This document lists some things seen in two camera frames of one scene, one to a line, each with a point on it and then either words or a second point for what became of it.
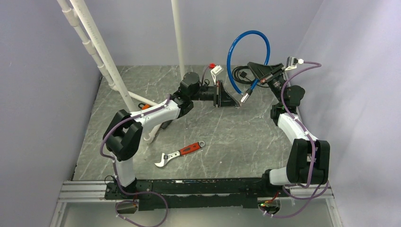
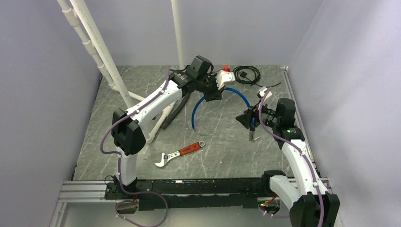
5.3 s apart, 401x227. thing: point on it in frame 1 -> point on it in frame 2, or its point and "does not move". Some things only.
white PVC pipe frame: (126, 96) does not move
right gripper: (262, 71) -> (245, 118)
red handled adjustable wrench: (166, 157) does not move
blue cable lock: (244, 96) -> (252, 129)
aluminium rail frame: (80, 191) does not move
